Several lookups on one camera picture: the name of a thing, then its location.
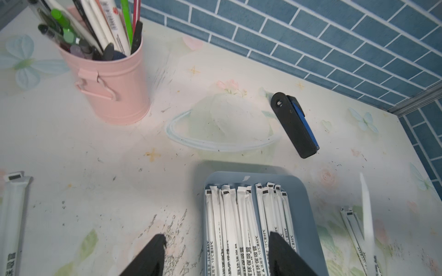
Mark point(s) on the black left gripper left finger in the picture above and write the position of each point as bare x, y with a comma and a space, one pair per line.
150, 261

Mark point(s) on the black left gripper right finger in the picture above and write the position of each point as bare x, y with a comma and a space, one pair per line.
284, 261

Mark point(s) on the blue storage box tray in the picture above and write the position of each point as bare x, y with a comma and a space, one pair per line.
305, 230

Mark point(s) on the white straws pile right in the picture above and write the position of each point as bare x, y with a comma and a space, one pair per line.
356, 233

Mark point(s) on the white straws pile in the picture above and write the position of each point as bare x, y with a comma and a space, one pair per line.
11, 218
356, 233

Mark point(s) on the white straws pile left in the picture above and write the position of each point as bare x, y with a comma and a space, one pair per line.
11, 218

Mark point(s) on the blue black stapler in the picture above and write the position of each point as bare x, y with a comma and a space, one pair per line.
292, 118

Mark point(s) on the pink pen cup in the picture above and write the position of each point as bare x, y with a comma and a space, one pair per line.
116, 90

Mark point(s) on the pens in cup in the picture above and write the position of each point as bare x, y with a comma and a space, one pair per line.
93, 30

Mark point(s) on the aluminium corner post right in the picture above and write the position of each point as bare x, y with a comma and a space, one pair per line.
408, 106

